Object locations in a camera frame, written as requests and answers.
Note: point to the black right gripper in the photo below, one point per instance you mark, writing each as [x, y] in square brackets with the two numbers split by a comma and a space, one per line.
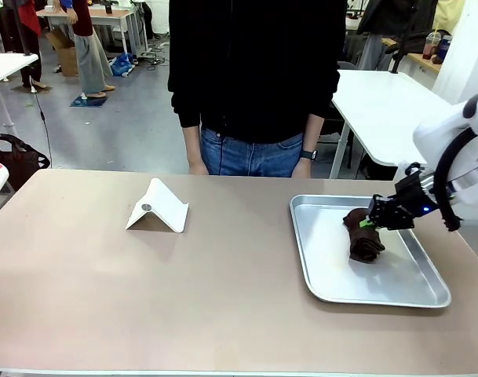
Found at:
[417, 196]

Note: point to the dark brown cloth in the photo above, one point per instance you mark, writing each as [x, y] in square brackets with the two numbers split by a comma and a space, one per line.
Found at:
[364, 239]

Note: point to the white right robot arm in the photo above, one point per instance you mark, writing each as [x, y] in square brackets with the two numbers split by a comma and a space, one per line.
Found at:
[458, 129]

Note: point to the person's right forearm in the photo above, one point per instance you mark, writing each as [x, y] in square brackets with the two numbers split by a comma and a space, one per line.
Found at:
[191, 143]

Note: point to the person's left forearm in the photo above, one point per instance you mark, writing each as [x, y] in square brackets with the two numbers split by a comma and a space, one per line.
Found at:
[314, 133]

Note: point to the person's left hand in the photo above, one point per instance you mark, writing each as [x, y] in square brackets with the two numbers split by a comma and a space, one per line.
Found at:
[303, 169]

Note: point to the person's right hand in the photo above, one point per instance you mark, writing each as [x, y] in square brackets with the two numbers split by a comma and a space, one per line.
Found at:
[197, 168]

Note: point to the silver metal tray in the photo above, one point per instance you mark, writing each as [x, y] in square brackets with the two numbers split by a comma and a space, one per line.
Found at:
[336, 271]

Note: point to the black wristwatch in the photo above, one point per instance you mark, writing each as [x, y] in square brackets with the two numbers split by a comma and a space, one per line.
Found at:
[309, 154]

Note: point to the large white work table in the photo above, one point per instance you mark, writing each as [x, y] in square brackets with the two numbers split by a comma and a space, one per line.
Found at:
[384, 106]

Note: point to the blue jeans of person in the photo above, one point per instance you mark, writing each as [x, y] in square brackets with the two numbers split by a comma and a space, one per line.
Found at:
[252, 157]

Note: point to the wooden counter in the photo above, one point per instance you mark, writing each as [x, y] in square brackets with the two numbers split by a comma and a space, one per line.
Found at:
[419, 61]

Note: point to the clear cup with red drink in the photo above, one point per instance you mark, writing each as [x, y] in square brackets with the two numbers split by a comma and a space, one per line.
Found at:
[431, 45]

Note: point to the blue cup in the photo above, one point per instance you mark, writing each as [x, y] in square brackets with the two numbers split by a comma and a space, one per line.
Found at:
[444, 49]

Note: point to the bystander in black jacket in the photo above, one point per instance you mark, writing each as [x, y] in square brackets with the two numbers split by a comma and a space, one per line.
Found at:
[395, 23]

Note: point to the black sweater of person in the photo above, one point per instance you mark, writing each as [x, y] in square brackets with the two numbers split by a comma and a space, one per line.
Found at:
[258, 66]

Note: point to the yellow garment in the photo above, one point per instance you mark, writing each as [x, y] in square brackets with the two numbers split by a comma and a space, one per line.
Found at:
[452, 15]

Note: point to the white folded roller stand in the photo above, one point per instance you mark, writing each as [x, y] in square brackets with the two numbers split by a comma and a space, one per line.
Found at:
[160, 210]

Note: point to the blue plastic bag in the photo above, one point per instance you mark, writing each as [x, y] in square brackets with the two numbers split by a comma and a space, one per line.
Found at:
[122, 64]

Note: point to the blue floor mat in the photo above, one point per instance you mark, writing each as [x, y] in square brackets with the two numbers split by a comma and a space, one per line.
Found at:
[88, 101]

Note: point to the bystander in grey trousers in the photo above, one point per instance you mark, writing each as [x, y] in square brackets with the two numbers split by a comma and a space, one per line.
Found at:
[90, 59]

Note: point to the background desk with pink top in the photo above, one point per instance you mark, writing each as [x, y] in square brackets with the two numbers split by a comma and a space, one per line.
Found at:
[105, 15]

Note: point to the brown cardboard box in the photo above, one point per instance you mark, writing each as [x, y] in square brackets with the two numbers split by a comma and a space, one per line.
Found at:
[68, 59]

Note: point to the black tote bag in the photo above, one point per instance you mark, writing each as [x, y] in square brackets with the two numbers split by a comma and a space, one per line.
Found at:
[20, 163]

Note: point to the bystander in red top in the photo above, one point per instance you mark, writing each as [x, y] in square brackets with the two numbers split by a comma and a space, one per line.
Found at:
[28, 35]

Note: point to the small white side table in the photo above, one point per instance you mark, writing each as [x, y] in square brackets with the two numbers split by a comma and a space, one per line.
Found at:
[7, 64]

